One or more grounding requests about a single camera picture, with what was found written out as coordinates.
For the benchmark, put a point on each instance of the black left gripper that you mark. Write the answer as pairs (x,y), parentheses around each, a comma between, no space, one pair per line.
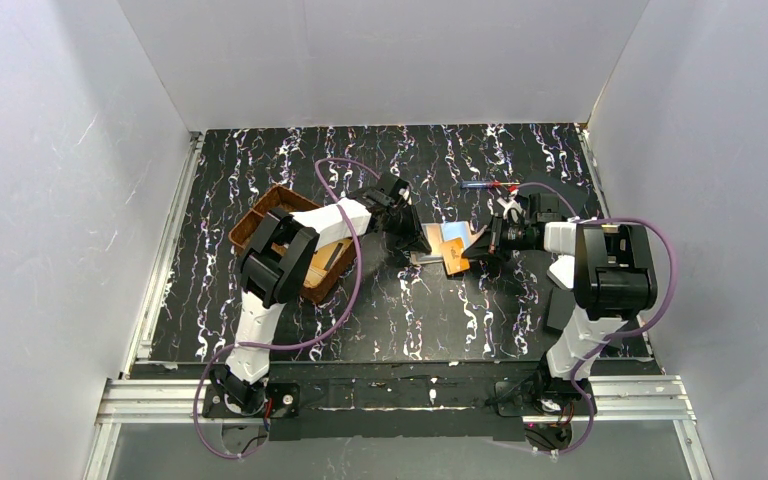
(408,221)

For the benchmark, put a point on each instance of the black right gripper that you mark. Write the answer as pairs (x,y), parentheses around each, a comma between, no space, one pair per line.
(495,235)

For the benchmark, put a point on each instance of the black striped yellow card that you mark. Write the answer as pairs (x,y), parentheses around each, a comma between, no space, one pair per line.
(336,256)

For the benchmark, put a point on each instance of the yellow VIP card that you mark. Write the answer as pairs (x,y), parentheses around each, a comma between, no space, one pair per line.
(452,257)
(316,278)

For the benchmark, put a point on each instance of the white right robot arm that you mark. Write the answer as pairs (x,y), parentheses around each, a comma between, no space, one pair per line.
(606,267)

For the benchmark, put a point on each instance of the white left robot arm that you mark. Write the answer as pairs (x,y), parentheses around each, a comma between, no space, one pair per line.
(276,258)

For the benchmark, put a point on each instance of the white small box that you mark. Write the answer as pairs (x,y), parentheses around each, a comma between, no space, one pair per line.
(561,272)

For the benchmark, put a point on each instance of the blue red screwdriver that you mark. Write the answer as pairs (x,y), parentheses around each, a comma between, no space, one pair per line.
(486,184)

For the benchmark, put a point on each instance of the black flat box near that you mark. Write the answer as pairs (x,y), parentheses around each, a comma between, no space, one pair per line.
(559,311)

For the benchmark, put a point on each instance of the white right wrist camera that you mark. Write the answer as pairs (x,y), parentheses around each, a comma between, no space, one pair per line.
(512,210)

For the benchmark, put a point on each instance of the aluminium frame rail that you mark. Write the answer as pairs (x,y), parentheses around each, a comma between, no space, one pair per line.
(427,427)

